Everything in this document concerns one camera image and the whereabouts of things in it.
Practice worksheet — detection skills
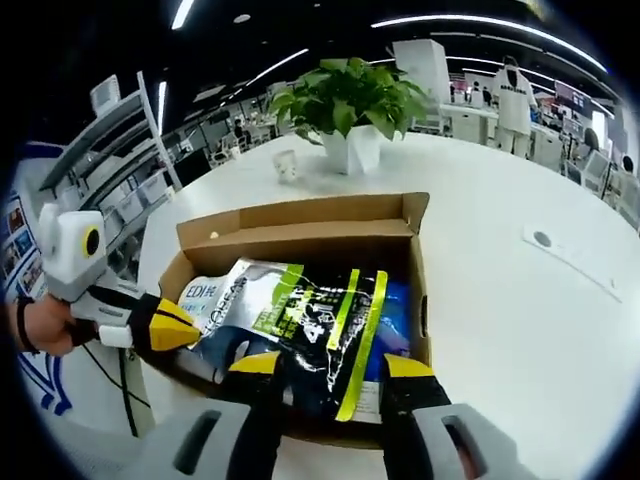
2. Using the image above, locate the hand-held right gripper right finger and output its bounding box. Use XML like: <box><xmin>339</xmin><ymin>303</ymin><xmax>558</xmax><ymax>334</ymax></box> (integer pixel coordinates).
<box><xmin>382</xmin><ymin>353</ymin><xmax>544</xmax><ymax>480</ymax></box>

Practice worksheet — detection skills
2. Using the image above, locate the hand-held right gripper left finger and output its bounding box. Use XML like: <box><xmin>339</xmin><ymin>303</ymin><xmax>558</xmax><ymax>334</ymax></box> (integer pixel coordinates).
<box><xmin>142</xmin><ymin>349</ymin><xmax>284</xmax><ymax>480</ymax></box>

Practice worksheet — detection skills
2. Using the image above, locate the blue wet wipes pack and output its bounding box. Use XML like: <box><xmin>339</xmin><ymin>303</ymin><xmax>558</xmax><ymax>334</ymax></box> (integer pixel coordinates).
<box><xmin>177</xmin><ymin>273</ymin><xmax>261</xmax><ymax>386</ymax></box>

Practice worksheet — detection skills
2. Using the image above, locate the black green soft pouch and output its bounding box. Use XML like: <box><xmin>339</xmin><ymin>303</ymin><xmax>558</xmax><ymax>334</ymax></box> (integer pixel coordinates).
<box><xmin>192</xmin><ymin>257</ymin><xmax>389</xmax><ymax>424</ymax></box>

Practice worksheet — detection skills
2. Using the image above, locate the brown cardboard shoe box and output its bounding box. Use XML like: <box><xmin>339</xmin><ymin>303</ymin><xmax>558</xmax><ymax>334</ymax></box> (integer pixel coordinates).
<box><xmin>158</xmin><ymin>192</ymin><xmax>432</xmax><ymax>449</ymax></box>

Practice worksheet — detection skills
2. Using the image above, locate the person's left hand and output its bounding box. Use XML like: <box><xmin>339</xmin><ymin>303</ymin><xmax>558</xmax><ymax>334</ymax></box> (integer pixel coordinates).
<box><xmin>8</xmin><ymin>294</ymin><xmax>99</xmax><ymax>357</ymax></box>

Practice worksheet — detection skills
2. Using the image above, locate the black wristband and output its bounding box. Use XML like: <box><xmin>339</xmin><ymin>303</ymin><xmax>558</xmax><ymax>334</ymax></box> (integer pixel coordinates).
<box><xmin>14</xmin><ymin>295</ymin><xmax>41</xmax><ymax>355</ymax></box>

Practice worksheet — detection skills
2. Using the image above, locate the white table socket panel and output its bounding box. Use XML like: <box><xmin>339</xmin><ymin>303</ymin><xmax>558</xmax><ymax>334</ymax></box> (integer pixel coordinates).
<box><xmin>522</xmin><ymin>224</ymin><xmax>624</xmax><ymax>304</ymax></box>

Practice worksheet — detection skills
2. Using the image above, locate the ceiling light strip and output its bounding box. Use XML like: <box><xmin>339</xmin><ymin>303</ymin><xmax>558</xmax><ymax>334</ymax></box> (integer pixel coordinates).
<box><xmin>172</xmin><ymin>0</ymin><xmax>195</xmax><ymax>30</ymax></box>
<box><xmin>372</xmin><ymin>14</ymin><xmax>606</xmax><ymax>71</ymax></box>

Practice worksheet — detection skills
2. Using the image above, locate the green potted plant white pot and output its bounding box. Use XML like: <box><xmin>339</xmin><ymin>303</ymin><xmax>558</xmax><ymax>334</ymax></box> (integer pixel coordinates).
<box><xmin>268</xmin><ymin>57</ymin><xmax>436</xmax><ymax>175</ymax></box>

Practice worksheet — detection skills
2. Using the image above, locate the blue white wall poster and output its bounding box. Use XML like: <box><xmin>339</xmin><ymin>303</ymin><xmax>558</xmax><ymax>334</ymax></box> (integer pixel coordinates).
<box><xmin>0</xmin><ymin>142</ymin><xmax>71</xmax><ymax>416</ymax></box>

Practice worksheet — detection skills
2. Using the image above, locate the black cable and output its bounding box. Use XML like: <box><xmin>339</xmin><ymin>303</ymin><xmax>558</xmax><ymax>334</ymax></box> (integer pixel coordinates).
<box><xmin>82</xmin><ymin>344</ymin><xmax>151</xmax><ymax>437</ymax></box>

